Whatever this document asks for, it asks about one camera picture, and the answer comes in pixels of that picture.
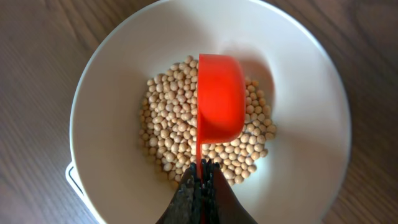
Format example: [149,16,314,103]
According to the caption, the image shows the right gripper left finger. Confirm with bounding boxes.
[156,163,202,224]

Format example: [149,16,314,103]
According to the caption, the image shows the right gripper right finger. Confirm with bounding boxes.
[201,159,256,224]

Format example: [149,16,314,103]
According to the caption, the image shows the white digital kitchen scale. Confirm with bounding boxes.
[65,162,105,224]

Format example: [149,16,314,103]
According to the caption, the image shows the red plastic measuring scoop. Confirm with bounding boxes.
[197,54,246,177]

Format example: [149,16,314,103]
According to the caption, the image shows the white ceramic bowl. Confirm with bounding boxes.
[70,0,351,223]

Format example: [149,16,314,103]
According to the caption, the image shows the soybeans in bowl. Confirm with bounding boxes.
[139,55,277,185]

